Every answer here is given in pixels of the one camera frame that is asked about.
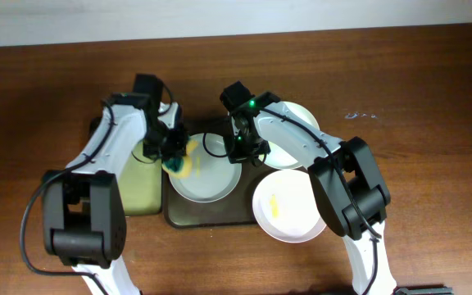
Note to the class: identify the yellow green sponge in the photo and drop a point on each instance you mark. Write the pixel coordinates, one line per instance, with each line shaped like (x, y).
(180, 167)

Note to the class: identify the small tray with soapy water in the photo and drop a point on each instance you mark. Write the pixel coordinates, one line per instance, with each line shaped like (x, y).
(139, 178)

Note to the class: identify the white plate with yellow streak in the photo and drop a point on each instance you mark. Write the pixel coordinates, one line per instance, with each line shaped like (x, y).
(211, 178)

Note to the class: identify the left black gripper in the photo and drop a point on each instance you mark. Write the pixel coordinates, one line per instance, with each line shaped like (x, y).
(172, 144)

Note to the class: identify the large dark serving tray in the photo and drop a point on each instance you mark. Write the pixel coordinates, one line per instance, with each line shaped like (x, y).
(234, 209)

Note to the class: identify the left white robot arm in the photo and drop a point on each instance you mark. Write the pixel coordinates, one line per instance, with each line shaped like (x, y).
(84, 222)

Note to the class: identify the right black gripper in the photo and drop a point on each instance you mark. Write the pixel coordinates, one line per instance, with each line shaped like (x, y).
(238, 155)

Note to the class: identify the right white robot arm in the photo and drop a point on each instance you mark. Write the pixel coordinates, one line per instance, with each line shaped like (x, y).
(349, 190)

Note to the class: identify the black base bracket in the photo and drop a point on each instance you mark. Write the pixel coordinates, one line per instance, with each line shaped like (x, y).
(424, 291)

